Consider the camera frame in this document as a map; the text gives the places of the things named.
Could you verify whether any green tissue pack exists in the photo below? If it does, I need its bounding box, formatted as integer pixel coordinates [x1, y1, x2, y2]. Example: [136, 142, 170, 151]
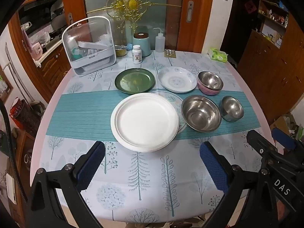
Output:
[208, 48, 229, 63]

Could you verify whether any black range hood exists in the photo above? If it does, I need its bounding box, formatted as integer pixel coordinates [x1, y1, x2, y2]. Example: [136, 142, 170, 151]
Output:
[18, 0, 68, 31]

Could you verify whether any pink kitchen appliance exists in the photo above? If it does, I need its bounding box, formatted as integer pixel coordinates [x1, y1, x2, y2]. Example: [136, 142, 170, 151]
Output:
[31, 41, 43, 60]

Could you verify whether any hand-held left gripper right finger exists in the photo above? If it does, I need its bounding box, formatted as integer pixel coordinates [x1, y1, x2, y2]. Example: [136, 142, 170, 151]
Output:
[199, 141, 278, 228]

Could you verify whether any red basket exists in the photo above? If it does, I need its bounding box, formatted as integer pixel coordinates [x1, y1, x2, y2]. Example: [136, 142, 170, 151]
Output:
[9, 97, 26, 124]

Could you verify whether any pink steel-lined bowl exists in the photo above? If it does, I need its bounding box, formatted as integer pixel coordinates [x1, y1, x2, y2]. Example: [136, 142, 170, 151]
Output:
[197, 71, 224, 96]

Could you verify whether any wooden shelf with small goods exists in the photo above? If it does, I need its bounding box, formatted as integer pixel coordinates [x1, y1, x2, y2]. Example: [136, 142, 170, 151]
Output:
[258, 0, 290, 48]

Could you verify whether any large steel bowl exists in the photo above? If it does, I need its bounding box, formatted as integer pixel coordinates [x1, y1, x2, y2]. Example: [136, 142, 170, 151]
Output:
[181, 95, 222, 133]

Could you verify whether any clear white storage box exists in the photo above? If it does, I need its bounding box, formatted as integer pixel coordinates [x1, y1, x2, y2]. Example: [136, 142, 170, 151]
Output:
[62, 16, 117, 77]

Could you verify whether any brown wooden cabinet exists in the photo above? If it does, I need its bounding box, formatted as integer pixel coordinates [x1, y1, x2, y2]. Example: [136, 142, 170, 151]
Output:
[237, 14, 304, 124]

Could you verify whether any small yellow tin bowl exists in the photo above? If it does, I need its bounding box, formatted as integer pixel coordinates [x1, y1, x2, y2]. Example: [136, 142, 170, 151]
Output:
[115, 45, 127, 57]

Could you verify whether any black cable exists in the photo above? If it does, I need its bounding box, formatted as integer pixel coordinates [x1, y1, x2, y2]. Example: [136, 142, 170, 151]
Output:
[0, 100, 26, 209]

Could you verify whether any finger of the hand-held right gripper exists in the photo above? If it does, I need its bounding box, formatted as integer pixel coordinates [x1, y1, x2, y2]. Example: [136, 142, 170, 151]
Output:
[246, 130, 278, 158]
[272, 127, 304, 155]

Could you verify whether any green plate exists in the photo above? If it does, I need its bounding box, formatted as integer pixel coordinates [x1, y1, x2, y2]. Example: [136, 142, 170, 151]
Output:
[114, 68, 156, 94]

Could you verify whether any cardboard box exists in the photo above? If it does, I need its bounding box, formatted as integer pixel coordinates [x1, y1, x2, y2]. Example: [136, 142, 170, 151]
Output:
[271, 115, 297, 136]

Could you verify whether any teal canister with brown lid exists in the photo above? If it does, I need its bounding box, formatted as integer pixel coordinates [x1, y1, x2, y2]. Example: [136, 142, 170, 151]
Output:
[133, 32, 152, 57]

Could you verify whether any white pill bottle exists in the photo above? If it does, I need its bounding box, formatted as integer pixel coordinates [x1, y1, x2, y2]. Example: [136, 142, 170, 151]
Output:
[132, 45, 142, 64]

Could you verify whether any gold door ornament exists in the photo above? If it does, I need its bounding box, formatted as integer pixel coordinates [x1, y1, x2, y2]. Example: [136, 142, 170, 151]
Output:
[106, 0, 181, 26]

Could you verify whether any white patterned plate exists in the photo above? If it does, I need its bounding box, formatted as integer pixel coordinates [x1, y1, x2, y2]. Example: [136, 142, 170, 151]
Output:
[158, 66, 197, 93]

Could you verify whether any small steel bowl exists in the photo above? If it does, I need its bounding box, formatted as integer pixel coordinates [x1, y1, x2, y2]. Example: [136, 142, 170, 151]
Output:
[220, 96, 245, 123]

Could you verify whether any large white plate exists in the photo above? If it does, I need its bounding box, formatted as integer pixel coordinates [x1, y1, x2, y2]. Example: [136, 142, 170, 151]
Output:
[110, 93, 180, 152]

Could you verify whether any clear squeeze bottle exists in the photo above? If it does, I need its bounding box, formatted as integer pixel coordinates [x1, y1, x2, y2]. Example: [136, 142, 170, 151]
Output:
[153, 28, 165, 53]

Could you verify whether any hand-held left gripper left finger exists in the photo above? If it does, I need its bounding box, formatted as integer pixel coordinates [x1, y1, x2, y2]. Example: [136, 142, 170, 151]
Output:
[25, 141, 106, 228]

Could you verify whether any tree print tablecloth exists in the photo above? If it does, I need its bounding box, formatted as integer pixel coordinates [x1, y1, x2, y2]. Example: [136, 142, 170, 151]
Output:
[40, 50, 271, 224]

